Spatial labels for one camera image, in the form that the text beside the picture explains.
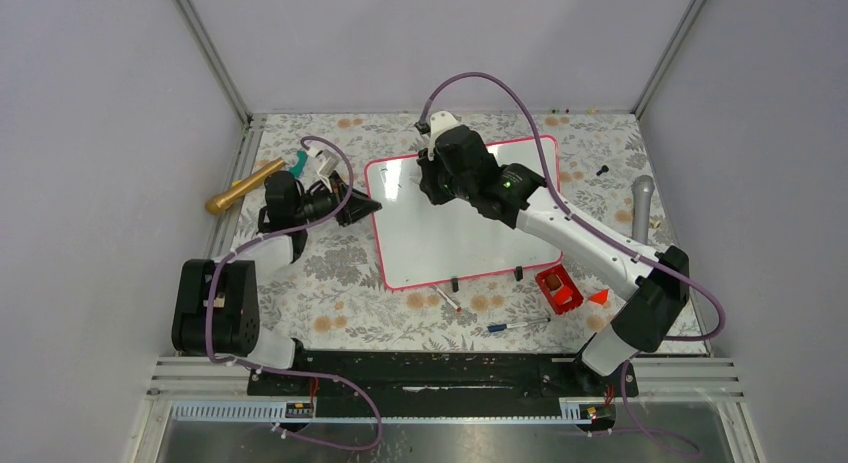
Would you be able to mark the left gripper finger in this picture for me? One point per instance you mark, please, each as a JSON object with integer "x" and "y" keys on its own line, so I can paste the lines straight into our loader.
{"x": 343, "y": 191}
{"x": 358, "y": 206}

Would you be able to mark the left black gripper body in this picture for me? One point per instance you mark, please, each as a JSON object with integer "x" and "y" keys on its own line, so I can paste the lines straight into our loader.
{"x": 319, "y": 204}

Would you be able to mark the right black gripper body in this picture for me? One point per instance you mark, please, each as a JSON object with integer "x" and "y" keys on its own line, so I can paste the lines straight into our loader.
{"x": 443, "y": 187}

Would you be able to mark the pink framed whiteboard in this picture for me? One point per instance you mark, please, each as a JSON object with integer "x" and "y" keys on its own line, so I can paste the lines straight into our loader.
{"x": 420, "y": 244}

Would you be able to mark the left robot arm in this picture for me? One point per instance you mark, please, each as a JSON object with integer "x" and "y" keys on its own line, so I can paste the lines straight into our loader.
{"x": 217, "y": 303}

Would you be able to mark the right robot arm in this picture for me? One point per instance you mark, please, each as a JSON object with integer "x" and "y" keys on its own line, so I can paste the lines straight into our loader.
{"x": 649, "y": 281}

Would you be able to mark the floral patterned mat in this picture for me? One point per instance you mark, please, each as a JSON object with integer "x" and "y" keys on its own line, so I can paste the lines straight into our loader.
{"x": 334, "y": 296}

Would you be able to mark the teal plastic piece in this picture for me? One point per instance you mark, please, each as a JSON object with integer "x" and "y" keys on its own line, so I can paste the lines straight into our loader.
{"x": 301, "y": 160}

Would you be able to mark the gold microphone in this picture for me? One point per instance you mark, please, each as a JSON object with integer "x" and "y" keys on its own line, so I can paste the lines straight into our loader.
{"x": 223, "y": 201}

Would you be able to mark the red cap marker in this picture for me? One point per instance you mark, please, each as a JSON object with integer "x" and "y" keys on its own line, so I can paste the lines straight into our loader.
{"x": 450, "y": 301}

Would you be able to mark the brown block in box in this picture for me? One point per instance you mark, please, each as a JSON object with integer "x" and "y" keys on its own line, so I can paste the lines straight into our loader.
{"x": 553, "y": 283}

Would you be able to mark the blue cap marker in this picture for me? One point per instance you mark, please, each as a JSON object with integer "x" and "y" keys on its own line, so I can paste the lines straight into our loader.
{"x": 496, "y": 328}

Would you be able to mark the red plastic box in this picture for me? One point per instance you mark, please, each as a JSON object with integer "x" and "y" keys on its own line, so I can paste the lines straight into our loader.
{"x": 565, "y": 299}

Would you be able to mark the silver microphone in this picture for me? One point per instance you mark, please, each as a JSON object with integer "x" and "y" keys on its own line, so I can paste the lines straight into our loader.
{"x": 643, "y": 188}

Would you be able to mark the red prism block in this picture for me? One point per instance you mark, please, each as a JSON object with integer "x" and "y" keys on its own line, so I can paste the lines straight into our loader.
{"x": 601, "y": 297}

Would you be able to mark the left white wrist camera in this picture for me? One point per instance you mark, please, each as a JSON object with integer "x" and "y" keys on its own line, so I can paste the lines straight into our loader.
{"x": 326, "y": 161}

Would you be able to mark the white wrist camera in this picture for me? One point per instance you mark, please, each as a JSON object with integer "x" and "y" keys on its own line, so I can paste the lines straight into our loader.
{"x": 437, "y": 124}
{"x": 326, "y": 161}

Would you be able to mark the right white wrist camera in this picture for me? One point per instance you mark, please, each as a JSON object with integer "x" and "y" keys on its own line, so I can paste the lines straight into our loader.
{"x": 437, "y": 124}

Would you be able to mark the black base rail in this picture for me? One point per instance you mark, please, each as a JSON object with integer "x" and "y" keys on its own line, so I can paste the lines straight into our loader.
{"x": 432, "y": 385}

